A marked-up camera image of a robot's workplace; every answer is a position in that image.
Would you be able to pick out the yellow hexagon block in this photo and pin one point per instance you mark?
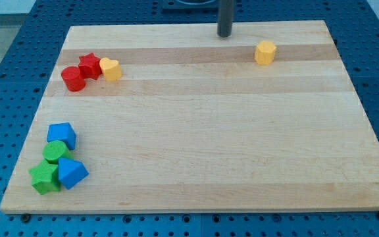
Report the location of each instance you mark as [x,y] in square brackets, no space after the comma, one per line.
[265,52]

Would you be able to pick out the light wooden board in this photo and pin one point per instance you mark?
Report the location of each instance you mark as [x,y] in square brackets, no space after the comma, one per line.
[196,125]

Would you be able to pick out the yellow heart block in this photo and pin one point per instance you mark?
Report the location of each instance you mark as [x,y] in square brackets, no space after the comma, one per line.
[111,69]

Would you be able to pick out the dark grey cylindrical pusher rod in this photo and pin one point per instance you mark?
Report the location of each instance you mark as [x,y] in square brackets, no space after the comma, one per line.
[225,18]

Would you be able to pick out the red star block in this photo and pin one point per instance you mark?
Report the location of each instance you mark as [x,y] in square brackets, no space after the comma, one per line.
[89,66]

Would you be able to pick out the red cylinder block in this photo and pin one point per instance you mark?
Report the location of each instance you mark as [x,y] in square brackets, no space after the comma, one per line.
[73,78]

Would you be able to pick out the blue cube block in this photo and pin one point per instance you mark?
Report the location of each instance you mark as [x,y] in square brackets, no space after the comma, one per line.
[63,132]

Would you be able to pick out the blue triangle block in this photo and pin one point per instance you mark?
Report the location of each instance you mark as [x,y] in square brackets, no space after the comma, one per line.
[71,172]

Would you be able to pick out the green cylinder block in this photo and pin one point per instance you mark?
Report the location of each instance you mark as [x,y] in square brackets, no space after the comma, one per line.
[55,150]

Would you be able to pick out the green star block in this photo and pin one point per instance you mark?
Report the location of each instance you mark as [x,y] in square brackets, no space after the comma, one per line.
[45,177]

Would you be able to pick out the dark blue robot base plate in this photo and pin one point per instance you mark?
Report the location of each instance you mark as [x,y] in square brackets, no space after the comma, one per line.
[169,6]

